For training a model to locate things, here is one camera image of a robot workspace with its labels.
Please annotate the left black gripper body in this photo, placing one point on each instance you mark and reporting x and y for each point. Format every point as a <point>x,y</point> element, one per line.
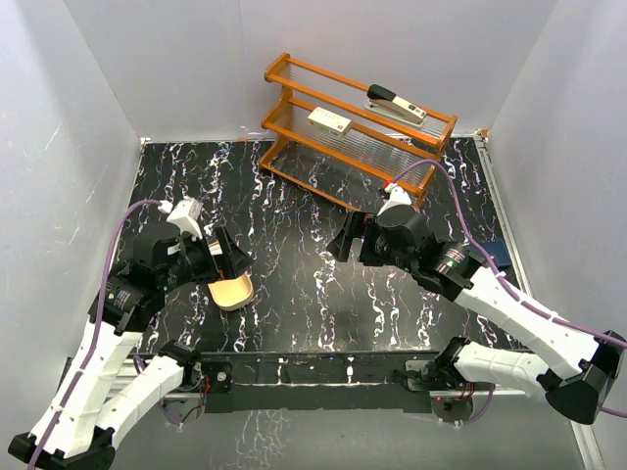
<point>192,263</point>

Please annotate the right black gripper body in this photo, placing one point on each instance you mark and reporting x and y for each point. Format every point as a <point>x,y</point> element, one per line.
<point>396,258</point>

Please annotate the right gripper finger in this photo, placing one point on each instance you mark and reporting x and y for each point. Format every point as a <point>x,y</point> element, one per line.
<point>361,247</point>
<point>354,226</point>

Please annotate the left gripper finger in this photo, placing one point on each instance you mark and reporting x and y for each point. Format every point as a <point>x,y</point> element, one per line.
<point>217,268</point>
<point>231,261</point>

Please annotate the stack of credit cards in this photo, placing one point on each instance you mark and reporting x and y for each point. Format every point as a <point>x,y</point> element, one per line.
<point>215,247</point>

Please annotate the blue card holder wallet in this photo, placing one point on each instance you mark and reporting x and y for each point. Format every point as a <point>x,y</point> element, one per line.
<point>498,252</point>

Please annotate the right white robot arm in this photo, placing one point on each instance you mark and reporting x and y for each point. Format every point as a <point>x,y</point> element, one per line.
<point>572,370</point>

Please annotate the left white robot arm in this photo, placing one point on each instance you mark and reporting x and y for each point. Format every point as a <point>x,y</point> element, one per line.
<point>84,425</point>

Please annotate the orange wooden three-tier rack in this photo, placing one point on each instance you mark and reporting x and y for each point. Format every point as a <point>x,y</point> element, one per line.
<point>347,172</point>

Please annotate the white staples box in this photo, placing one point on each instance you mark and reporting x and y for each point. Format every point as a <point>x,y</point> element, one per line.
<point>329,122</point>

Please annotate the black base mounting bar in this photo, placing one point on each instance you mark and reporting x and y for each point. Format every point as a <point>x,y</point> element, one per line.
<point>248,381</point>

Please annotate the black and beige stapler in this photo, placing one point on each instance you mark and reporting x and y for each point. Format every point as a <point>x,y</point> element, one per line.
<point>388,104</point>

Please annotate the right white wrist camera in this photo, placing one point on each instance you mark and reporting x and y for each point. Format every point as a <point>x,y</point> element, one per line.
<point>394,195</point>

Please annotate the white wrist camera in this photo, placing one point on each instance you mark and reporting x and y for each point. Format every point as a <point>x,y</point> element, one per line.
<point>184,215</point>
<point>394,195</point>

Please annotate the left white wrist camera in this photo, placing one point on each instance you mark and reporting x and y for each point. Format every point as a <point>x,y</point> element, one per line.
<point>184,215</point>

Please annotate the aluminium frame rail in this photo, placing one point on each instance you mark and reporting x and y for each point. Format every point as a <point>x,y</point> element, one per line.
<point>584,435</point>

